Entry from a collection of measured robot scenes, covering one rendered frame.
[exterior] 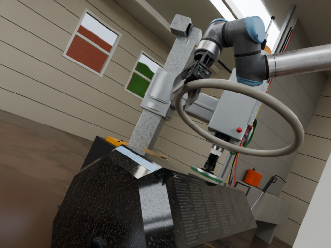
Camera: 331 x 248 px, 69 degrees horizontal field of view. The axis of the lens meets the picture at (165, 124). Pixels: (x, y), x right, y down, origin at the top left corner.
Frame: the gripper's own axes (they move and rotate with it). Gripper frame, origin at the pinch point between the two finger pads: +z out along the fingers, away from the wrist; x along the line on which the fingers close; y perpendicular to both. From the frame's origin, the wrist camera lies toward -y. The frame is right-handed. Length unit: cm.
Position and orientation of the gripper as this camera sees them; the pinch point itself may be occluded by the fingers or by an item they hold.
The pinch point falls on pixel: (178, 103)
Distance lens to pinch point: 83.7
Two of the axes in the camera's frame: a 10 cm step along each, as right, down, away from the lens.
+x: 8.0, 5.4, 2.7
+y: 4.1, -1.5, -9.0
